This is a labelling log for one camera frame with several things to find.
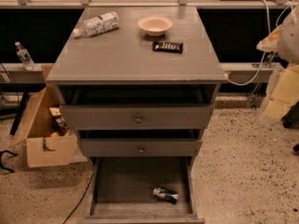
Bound grey middle drawer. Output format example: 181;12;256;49
78;139;202;157

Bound white paper bowl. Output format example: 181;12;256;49
137;15;173;37

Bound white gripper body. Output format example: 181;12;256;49
256;25;282;52

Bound grey top drawer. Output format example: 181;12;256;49
60;105;213;130

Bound open cardboard box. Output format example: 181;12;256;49
10;63;78;169

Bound grey drawer cabinet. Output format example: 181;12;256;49
45;6;228;224

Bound white cable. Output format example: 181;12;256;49
226;0;295;87

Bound grey drawer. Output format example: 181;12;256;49
78;139;202;157
60;105;213;130
78;157;205;224

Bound plastic water bottle lying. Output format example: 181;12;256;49
73;11;120;38

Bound small upright water bottle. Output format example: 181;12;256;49
15;42;35;70

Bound snack items in box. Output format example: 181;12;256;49
50;107;69;136

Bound grey bottom drawer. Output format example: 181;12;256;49
78;157;205;224

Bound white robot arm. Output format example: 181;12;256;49
256;6;299;119

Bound metal tripod stand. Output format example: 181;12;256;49
248;51;277;109

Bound black strap on floor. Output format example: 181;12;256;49
0;149;19;174

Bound black floor cable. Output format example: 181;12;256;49
62;173;95;224

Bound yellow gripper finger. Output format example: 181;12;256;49
261;63;299;121

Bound black snack bar packet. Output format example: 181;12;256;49
152;41;183;53

